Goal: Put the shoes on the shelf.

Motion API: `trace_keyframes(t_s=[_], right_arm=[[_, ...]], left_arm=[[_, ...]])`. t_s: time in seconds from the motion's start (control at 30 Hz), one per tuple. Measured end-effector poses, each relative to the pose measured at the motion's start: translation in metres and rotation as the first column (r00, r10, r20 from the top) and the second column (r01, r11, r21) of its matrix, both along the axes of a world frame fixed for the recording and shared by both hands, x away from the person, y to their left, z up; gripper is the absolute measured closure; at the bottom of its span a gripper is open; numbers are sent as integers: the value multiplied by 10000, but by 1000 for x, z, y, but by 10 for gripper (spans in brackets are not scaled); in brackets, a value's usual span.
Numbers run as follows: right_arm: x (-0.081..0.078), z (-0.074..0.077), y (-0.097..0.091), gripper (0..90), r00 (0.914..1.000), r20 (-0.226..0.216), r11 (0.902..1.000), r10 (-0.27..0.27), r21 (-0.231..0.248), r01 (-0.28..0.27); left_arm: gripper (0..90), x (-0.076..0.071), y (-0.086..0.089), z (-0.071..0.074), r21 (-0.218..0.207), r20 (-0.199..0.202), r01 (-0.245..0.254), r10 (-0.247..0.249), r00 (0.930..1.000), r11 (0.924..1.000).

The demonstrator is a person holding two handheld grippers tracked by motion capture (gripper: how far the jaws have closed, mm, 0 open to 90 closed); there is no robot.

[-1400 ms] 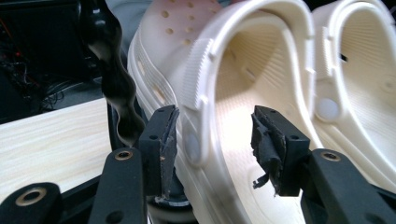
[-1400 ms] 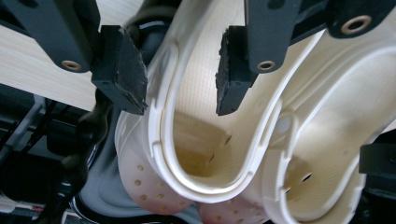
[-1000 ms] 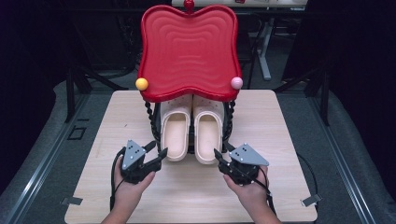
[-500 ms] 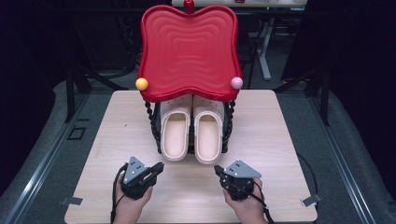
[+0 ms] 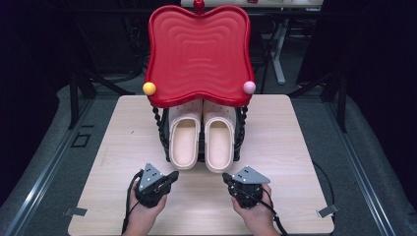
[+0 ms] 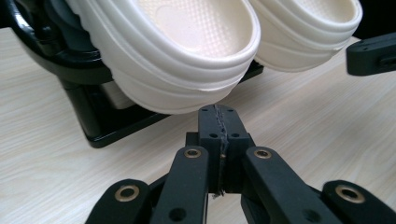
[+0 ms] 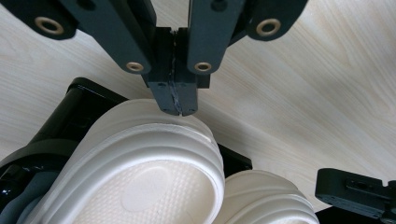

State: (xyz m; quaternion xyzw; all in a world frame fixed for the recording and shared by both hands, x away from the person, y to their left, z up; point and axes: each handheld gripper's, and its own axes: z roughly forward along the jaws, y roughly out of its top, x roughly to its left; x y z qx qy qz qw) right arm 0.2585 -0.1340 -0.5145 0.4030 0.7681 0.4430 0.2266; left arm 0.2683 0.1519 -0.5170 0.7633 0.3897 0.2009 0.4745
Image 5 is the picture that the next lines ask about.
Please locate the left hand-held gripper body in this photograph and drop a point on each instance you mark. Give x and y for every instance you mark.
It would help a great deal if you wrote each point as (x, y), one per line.
(152, 193)

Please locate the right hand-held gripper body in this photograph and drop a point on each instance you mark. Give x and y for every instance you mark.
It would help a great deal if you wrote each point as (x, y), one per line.
(247, 193)

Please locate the cream clog shoe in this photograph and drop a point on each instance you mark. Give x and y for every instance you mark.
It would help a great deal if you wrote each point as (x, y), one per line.
(184, 144)
(219, 147)

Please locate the red and black shoe rack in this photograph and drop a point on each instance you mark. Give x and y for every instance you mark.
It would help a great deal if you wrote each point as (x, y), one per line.
(200, 59)

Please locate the person's left hand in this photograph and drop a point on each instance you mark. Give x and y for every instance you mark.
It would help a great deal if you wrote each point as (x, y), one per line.
(142, 218)

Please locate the person's right hand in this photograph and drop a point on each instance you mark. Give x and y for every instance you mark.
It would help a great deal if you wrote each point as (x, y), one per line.
(259, 218)

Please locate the grey tape piece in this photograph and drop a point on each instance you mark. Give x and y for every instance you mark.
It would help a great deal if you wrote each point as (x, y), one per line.
(75, 211)
(327, 211)

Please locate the black metal stand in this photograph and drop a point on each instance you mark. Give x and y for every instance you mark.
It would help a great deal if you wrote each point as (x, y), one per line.
(343, 105)
(74, 98)

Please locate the metal floor rail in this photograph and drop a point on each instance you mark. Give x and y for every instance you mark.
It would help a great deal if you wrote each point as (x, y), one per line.
(49, 173)
(360, 183)

